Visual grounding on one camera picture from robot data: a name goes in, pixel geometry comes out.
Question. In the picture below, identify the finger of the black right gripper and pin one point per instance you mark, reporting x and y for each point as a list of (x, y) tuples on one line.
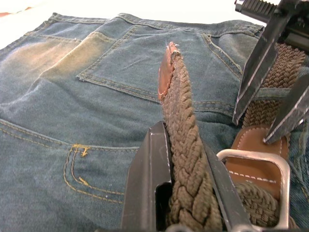
[(260, 62), (292, 111)]

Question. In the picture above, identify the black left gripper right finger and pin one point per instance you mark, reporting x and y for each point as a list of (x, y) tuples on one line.
[(225, 198)]

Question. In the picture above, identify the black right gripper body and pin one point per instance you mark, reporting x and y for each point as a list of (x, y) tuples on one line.
[(259, 7)]

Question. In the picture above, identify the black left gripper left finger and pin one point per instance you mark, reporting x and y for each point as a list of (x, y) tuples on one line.
[(142, 174)]

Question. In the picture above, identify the braided olive belt silver buckle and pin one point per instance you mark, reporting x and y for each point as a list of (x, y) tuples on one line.
[(186, 145)]

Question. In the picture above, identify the blue denim shorts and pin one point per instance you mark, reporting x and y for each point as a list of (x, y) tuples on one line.
[(72, 96)]

